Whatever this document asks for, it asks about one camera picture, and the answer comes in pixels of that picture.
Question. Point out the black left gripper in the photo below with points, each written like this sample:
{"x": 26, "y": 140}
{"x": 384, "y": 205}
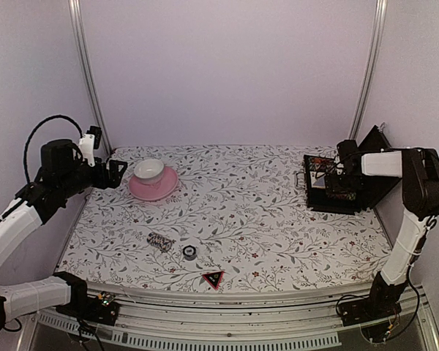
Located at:
{"x": 104, "y": 182}

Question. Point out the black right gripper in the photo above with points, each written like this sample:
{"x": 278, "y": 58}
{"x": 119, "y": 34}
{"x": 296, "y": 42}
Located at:
{"x": 337, "y": 186}

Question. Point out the blue beige card deck box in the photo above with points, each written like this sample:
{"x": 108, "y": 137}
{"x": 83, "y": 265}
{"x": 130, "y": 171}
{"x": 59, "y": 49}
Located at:
{"x": 318, "y": 183}

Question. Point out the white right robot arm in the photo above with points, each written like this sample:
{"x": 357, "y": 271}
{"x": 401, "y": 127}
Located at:
{"x": 418, "y": 168}

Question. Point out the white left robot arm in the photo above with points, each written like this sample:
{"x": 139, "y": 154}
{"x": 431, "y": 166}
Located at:
{"x": 66, "y": 170}

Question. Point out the black poker set case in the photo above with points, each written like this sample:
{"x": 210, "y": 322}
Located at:
{"x": 374, "y": 187}

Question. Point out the white ceramic bowl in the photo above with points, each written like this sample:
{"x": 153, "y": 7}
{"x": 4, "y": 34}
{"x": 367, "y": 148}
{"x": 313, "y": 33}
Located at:
{"x": 149, "y": 171}

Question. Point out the chip rows in case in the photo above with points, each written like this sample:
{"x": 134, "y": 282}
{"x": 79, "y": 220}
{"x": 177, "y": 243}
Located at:
{"x": 321, "y": 165}

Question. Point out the pink saucer plate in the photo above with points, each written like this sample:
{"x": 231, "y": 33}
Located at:
{"x": 153, "y": 192}

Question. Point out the floral table mat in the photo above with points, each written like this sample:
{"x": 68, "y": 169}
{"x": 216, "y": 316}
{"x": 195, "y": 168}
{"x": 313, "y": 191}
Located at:
{"x": 243, "y": 208}

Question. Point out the black red triangle button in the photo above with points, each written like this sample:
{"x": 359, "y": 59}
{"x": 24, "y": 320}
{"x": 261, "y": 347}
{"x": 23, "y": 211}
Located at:
{"x": 214, "y": 279}

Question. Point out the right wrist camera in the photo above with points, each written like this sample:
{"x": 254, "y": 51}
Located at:
{"x": 347, "y": 149}

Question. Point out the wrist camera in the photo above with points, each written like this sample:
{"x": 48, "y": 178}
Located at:
{"x": 347, "y": 149}
{"x": 89, "y": 142}

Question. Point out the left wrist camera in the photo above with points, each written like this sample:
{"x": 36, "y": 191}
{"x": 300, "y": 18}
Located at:
{"x": 89, "y": 142}

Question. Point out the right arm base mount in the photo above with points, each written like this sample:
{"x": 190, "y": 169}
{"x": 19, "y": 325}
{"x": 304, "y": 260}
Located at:
{"x": 383, "y": 301}

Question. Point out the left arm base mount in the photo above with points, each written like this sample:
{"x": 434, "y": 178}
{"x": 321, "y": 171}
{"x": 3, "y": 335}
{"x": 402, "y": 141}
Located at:
{"x": 101, "y": 309}

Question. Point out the metal front rail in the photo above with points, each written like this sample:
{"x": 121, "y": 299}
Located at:
{"x": 291, "y": 320}

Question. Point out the left aluminium frame post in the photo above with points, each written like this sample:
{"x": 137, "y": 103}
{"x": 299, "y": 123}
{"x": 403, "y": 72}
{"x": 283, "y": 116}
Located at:
{"x": 85, "y": 64}

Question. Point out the aluminium frame post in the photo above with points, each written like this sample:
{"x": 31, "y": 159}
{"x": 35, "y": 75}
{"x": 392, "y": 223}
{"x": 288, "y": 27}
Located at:
{"x": 85, "y": 64}
{"x": 372, "y": 59}

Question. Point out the right aluminium frame post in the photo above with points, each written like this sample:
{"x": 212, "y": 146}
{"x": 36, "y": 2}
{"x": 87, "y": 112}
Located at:
{"x": 372, "y": 59}

